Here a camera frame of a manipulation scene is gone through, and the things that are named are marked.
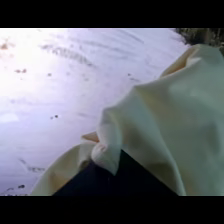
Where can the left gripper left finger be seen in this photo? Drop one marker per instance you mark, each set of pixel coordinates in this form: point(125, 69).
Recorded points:
point(90, 183)

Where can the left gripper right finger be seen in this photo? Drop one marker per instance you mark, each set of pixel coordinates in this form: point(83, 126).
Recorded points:
point(140, 180)

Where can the cream shirt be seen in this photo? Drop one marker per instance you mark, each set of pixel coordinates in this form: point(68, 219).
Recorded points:
point(173, 126)

